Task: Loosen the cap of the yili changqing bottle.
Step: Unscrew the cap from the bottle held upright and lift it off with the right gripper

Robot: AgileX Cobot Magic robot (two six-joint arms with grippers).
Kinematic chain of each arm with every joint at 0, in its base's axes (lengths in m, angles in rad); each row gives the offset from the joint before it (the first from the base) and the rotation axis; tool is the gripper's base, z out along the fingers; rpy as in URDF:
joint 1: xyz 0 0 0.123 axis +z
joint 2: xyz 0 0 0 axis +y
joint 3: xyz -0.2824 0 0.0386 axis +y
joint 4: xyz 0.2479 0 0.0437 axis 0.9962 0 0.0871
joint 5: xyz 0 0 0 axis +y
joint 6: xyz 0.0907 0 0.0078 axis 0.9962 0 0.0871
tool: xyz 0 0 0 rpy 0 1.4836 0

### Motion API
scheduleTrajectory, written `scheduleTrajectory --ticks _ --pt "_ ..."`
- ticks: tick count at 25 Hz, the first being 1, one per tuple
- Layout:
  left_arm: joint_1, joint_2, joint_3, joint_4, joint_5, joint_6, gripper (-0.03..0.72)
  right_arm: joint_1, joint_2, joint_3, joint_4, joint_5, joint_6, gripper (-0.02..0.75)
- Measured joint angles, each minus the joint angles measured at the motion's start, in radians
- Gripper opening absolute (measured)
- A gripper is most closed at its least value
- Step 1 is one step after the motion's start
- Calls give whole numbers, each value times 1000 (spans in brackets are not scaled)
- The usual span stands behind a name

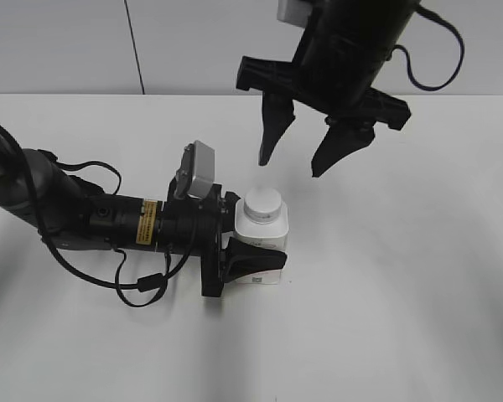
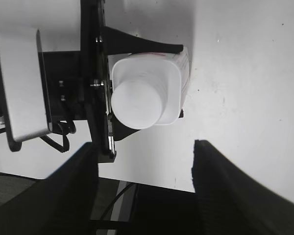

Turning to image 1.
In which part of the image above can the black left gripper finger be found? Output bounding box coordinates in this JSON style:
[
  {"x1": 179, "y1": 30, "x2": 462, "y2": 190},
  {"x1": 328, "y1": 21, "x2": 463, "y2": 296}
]
[
  {"x1": 225, "y1": 238, "x2": 287, "y2": 283},
  {"x1": 223, "y1": 191, "x2": 241, "y2": 212}
]

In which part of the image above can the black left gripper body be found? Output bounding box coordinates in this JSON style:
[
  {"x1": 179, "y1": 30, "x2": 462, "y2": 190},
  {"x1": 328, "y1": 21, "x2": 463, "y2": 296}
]
[{"x1": 161, "y1": 179, "x2": 224, "y2": 297}]

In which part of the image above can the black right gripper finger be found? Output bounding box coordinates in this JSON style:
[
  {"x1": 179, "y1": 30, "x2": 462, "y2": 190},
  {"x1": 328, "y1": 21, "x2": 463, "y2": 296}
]
[
  {"x1": 258, "y1": 92, "x2": 295, "y2": 167},
  {"x1": 311, "y1": 121, "x2": 376, "y2": 178}
]

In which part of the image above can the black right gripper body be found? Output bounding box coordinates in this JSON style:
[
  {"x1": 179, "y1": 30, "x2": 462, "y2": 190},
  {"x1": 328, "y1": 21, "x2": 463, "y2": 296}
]
[{"x1": 236, "y1": 8, "x2": 411, "y2": 130}]

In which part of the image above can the white bottle cap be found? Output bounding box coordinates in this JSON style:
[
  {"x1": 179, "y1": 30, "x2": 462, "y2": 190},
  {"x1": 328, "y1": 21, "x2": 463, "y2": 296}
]
[{"x1": 243, "y1": 187, "x2": 282, "y2": 224}]

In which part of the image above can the white yili changqing bottle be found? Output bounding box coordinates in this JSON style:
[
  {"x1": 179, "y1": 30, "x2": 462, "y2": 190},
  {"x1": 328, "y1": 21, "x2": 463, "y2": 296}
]
[{"x1": 233, "y1": 186, "x2": 290, "y2": 286}]

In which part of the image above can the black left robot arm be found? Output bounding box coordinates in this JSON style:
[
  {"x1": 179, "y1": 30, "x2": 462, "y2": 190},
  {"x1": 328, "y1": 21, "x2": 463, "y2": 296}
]
[{"x1": 0, "y1": 126, "x2": 288, "y2": 300}]

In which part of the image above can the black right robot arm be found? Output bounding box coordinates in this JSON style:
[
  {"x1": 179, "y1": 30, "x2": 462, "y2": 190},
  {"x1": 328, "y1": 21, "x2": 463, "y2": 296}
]
[{"x1": 236, "y1": 1, "x2": 417, "y2": 178}]

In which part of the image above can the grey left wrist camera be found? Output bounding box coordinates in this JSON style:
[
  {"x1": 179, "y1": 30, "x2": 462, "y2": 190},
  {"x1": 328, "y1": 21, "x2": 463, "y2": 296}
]
[{"x1": 174, "y1": 140, "x2": 215, "y2": 199}]

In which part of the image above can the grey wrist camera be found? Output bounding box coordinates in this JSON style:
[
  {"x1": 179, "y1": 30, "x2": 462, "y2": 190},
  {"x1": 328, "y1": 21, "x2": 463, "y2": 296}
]
[
  {"x1": 174, "y1": 140, "x2": 215, "y2": 199},
  {"x1": 277, "y1": 0, "x2": 314, "y2": 28}
]

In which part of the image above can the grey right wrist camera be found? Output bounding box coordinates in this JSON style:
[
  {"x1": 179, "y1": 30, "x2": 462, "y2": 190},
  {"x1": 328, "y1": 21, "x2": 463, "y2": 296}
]
[{"x1": 277, "y1": 0, "x2": 314, "y2": 28}]

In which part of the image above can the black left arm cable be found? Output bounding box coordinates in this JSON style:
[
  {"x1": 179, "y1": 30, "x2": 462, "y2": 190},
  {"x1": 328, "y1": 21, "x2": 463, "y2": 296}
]
[{"x1": 0, "y1": 108, "x2": 194, "y2": 307}]

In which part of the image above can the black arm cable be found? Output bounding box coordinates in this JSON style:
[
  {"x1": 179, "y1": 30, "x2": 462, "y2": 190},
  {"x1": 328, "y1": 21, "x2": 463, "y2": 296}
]
[
  {"x1": 392, "y1": 3, "x2": 465, "y2": 91},
  {"x1": 0, "y1": 108, "x2": 194, "y2": 307}
]

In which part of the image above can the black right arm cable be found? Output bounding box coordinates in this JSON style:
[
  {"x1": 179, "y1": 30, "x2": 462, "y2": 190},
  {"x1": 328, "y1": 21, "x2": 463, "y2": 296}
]
[{"x1": 392, "y1": 3, "x2": 465, "y2": 91}]

